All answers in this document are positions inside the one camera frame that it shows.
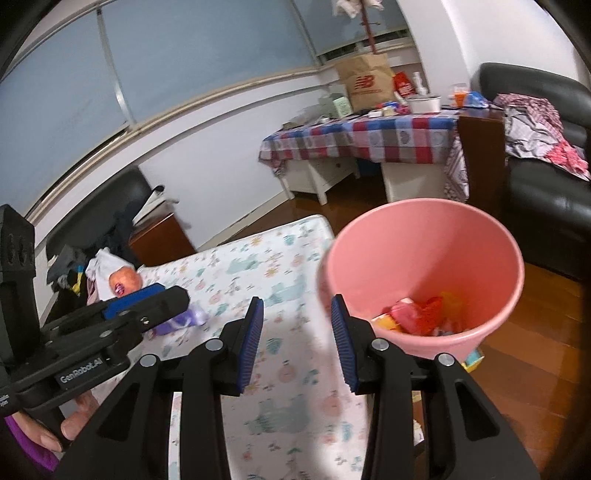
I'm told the wooden coat rack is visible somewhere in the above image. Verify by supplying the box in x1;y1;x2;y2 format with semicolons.
358;0;380;56

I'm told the white desk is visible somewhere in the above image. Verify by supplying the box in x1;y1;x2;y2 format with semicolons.
279;157;447;206

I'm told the green tissue box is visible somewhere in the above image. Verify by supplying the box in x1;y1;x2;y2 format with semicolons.
329;94;354;119

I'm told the white cloth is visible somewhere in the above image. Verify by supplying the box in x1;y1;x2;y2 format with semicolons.
335;0;387;20

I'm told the printed blanket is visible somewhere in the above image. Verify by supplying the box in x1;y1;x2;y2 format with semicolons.
88;215;378;480

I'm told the white vent grille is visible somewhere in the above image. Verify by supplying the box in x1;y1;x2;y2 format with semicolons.
316;27;413;64

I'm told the dark wooden side cabinet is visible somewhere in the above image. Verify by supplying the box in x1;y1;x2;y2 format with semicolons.
457;108;507;219

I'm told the red snack packet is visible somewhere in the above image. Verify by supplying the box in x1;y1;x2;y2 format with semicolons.
390;297;444;334

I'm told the crumpled clear plastic bag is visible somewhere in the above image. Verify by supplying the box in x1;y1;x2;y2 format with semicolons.
285;103;334;128

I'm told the pink plastic bucket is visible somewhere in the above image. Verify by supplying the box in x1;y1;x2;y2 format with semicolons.
316;198;526;362

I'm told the pink floral garment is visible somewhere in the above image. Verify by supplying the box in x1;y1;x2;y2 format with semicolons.
540;140;591;181

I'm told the checkered tablecloth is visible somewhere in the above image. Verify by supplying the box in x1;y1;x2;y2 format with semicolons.
258;111;470;202

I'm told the brown paper bag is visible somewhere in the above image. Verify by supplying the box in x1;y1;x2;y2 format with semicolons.
333;53;397;113

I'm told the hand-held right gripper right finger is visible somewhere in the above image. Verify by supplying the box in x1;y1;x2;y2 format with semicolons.
329;295;541;480

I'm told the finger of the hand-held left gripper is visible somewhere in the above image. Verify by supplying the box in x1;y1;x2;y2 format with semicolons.
87;284;167;321
117;285;191;352

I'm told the person's left hand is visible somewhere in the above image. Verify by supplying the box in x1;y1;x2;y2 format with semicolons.
18;391;100;454

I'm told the yellow paper piece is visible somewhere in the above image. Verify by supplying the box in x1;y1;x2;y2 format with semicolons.
373;313;403;332

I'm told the purple wrapper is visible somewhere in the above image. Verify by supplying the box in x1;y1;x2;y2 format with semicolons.
150;306;208;338

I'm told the black leather chair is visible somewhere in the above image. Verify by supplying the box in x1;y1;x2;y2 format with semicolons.
45;167;154;260

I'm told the pile of clothes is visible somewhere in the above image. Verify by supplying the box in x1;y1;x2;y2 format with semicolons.
494;93;567;160

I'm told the brown wooden cabinet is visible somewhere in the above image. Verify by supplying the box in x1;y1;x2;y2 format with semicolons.
126;211;197;269

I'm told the dark clothes pile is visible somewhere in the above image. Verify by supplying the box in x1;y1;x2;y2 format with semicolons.
45;244;95;297

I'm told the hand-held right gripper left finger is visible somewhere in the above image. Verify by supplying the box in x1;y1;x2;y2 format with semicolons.
53;296;265;480

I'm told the black leather armchair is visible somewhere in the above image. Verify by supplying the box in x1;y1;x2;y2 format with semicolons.
471;62;591;281

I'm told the yellow packet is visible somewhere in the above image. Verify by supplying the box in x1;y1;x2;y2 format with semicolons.
461;348;485;374

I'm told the white bowl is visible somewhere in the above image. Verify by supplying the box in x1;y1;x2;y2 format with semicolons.
406;93;443;115

